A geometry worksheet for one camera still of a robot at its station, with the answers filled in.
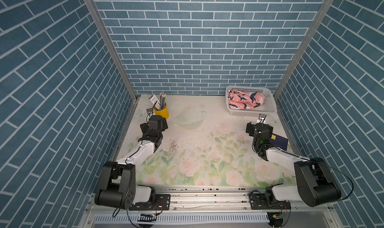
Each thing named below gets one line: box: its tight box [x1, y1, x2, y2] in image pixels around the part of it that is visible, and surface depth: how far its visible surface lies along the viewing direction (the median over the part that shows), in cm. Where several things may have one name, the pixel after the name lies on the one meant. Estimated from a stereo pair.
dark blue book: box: [269, 133, 289, 151], surface depth 98 cm
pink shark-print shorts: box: [227, 89, 265, 110], surface depth 114 cm
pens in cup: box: [159, 92, 167, 110], surface depth 101 cm
